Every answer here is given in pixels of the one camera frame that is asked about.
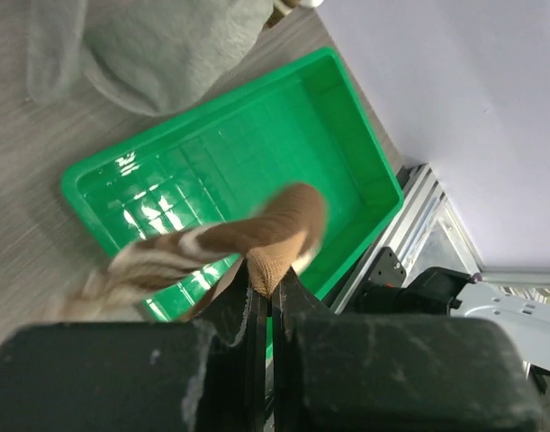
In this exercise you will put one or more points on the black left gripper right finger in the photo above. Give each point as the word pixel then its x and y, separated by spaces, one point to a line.
pixel 308 371

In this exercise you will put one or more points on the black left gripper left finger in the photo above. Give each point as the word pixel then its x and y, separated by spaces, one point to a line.
pixel 234 386

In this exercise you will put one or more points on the brown cream striped sock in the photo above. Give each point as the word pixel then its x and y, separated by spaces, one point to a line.
pixel 285 234

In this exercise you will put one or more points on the grey sock white stripes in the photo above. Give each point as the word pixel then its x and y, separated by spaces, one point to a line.
pixel 151 58

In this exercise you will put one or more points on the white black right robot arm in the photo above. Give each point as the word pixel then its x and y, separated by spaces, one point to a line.
pixel 445 292

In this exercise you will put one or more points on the green plastic tray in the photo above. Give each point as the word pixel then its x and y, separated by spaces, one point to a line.
pixel 223 160

